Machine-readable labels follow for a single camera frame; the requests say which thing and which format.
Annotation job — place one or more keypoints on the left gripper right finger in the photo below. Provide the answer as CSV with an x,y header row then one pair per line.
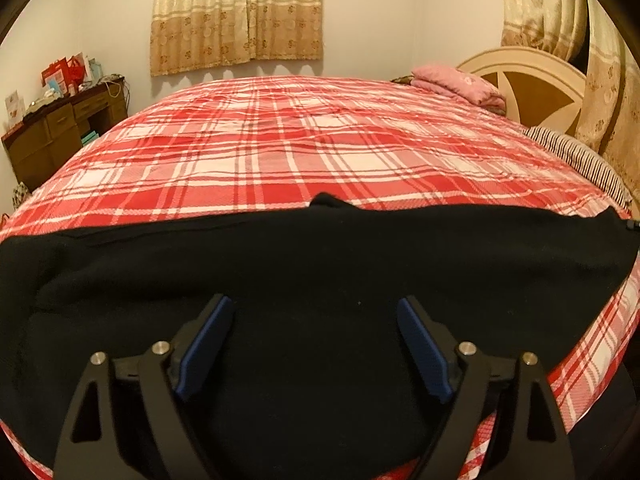
x,y
528,439

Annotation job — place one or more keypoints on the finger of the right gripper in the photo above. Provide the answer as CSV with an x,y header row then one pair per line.
x,y
633,225

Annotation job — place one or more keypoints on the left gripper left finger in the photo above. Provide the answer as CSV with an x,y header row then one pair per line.
x,y
124,421

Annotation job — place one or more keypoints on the black pants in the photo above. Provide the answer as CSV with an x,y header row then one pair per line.
x,y
310,376

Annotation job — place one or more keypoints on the striped grey pillow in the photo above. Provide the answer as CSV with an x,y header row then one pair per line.
x,y
584,160

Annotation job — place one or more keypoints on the cream wooden headboard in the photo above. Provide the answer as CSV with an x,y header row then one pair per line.
x,y
540,89

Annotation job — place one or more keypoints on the pink folded blanket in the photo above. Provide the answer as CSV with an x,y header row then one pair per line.
x,y
449,81

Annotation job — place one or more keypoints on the beige corner curtain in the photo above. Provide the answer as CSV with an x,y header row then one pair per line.
x,y
609,121

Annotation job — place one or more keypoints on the teal box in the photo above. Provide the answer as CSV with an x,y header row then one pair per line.
x,y
89,137

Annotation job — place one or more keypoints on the brown wooden desk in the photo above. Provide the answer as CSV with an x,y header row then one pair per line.
x,y
48,138

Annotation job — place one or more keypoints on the red plaid bed cover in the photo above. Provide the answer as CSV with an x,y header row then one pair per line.
x,y
276,143

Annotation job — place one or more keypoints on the white greeting card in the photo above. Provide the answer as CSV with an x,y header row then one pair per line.
x,y
14,108

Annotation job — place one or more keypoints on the red gift bag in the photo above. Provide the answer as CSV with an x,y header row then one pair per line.
x,y
65,75

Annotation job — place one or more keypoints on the beige window curtain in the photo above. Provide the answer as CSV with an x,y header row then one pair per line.
x,y
190,35

